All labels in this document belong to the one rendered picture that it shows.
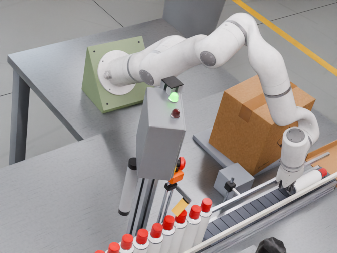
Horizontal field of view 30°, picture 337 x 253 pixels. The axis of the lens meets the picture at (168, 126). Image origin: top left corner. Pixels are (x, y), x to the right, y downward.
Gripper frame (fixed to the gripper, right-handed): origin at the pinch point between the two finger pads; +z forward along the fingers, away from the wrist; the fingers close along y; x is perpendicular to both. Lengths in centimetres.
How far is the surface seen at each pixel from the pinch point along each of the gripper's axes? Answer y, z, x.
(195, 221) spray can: 45, -29, 2
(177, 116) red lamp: 44, -75, -3
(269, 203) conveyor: 10.1, 1.6, -0.1
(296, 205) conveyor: 1.3, 5.6, 5.5
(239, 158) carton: 4.2, 2.9, -22.9
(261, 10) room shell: -192, 169, -213
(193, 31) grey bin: -95, 110, -182
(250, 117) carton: -2.6, -16.2, -24.7
